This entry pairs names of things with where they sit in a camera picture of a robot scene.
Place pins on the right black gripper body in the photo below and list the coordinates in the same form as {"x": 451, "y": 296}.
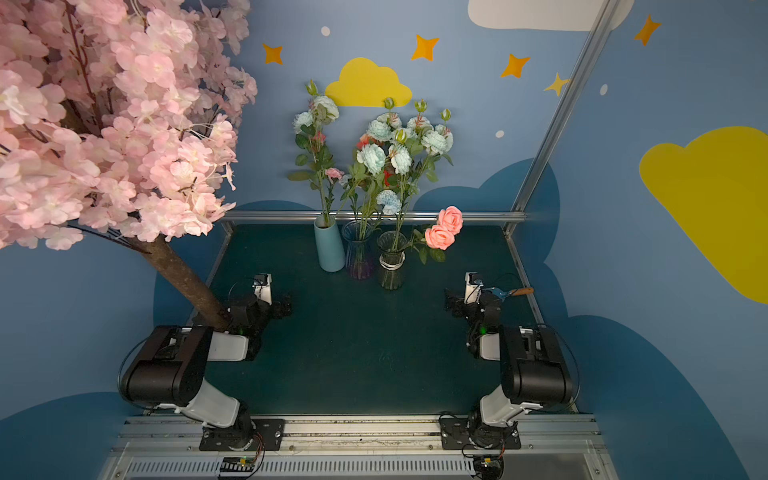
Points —
{"x": 459, "y": 303}

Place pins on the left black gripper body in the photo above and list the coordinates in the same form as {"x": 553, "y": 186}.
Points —
{"x": 274, "y": 306}

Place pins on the clear ribbed glass vase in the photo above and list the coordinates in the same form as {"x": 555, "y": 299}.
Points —
{"x": 390, "y": 273}

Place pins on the blue rose stem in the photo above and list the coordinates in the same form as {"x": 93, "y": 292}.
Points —
{"x": 417, "y": 148}

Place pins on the blue carnation stem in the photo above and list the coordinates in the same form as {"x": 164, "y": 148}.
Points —
{"x": 391, "y": 205}

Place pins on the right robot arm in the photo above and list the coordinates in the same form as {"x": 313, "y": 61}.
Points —
{"x": 533, "y": 371}

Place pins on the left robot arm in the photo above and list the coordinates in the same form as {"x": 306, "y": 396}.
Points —
{"x": 168, "y": 372}

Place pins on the light blue ceramic vase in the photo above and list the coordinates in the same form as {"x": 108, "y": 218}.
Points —
{"x": 329, "y": 244}

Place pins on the purple ribbed glass vase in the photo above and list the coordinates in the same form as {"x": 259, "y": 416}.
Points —
{"x": 359, "y": 262}

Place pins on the white flower stem blue vase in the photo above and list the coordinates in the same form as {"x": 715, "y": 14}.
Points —
{"x": 315, "y": 163}

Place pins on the pink rose stem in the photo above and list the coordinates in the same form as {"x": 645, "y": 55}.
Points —
{"x": 431, "y": 243}

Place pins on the pink cherry blossom tree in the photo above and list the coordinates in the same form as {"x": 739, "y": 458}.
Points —
{"x": 120, "y": 119}

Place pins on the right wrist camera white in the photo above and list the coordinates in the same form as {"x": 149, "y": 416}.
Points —
{"x": 473, "y": 287}

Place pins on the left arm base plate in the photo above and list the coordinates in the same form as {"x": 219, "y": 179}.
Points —
{"x": 263, "y": 434}

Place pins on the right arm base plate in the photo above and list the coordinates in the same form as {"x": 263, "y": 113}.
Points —
{"x": 463, "y": 433}

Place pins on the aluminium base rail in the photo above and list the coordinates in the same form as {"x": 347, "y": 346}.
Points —
{"x": 362, "y": 447}

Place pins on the aluminium frame corner post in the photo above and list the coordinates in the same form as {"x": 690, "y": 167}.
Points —
{"x": 588, "y": 57}

